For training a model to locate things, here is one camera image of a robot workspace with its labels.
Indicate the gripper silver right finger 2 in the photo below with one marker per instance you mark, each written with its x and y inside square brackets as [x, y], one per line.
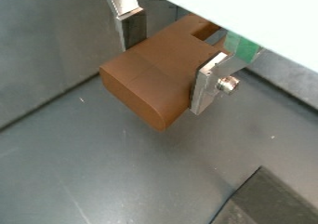
[215, 75]

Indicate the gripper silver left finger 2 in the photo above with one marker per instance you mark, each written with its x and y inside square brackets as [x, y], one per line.
[130, 21]

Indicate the brown square-circle forked object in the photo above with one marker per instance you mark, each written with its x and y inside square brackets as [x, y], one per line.
[152, 76]

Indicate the dark grey curved cradle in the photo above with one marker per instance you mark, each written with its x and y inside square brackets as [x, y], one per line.
[267, 201]

